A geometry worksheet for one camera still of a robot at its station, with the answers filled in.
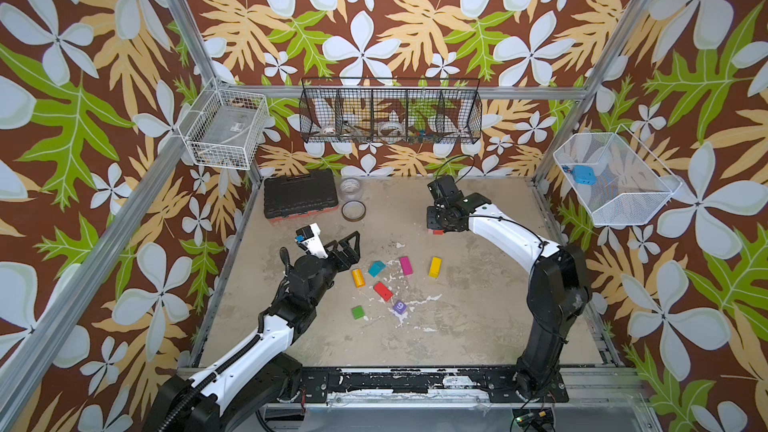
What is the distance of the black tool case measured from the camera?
1.07 meters

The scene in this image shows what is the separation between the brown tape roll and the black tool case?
45mm

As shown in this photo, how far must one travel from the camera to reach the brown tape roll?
1101 mm
